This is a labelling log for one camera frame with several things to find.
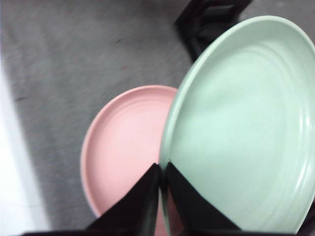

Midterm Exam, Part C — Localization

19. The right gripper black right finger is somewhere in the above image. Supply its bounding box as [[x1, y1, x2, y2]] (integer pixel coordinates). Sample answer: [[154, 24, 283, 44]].
[[165, 161, 244, 233]]

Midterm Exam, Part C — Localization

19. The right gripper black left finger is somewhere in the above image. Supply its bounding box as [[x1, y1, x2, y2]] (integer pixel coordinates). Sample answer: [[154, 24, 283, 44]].
[[86, 163, 161, 233]]

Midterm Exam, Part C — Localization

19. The pink round plate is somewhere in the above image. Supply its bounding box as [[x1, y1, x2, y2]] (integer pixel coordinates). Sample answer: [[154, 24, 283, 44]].
[[80, 85, 184, 236]]

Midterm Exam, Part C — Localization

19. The pale green round plate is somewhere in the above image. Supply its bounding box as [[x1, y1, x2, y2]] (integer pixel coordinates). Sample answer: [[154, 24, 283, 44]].
[[158, 15, 315, 236]]

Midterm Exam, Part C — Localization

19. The black plastic dish rack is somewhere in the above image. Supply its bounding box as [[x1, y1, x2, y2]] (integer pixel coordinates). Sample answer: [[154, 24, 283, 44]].
[[173, 0, 253, 63]]

